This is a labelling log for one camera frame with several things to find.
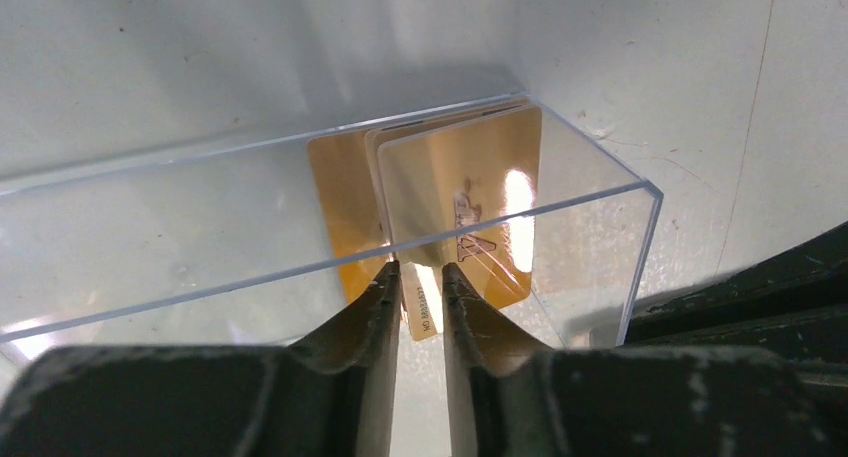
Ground gold credit card in box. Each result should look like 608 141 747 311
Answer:
307 129 385 258

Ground clear plastic card box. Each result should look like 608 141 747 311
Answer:
1 94 663 362

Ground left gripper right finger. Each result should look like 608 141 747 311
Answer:
442 263 847 456

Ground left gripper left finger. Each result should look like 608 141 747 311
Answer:
1 261 402 456

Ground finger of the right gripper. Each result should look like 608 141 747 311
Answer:
625 224 847 378

